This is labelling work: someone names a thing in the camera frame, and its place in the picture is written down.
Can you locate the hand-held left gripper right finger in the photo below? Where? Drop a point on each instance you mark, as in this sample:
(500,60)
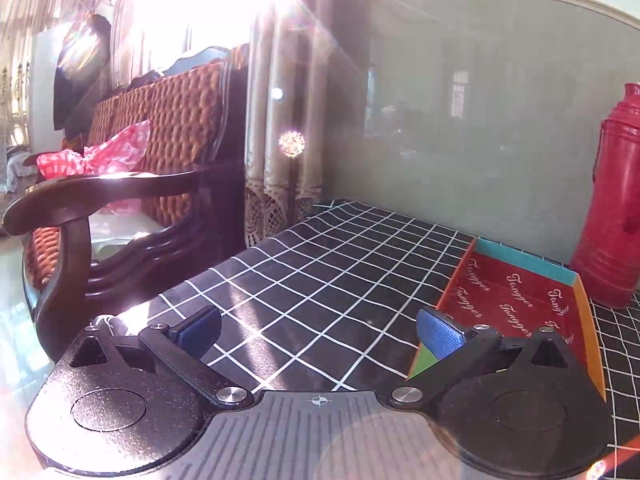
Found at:
(442,336)

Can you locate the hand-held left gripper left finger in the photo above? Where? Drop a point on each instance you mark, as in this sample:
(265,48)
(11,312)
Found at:
(199,332)

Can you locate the red paper tray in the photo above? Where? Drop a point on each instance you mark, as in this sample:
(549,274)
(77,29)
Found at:
(520,302)

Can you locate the black white grid tablecloth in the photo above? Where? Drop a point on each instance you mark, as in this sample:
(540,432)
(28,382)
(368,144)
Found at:
(350,285)

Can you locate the wooden sofa with orange cushions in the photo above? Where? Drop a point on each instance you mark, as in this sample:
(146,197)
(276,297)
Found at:
(135,170)

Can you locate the pink checkered cloth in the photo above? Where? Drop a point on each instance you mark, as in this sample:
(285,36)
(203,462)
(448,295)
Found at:
(100,157)

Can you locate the red thermos flask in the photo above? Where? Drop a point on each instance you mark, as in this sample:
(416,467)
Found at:
(609,210)

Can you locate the beige lace curtain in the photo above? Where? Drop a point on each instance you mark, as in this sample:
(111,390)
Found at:
(280,135)

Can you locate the dark hanging jacket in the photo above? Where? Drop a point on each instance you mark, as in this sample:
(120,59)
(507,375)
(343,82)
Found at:
(80,70)

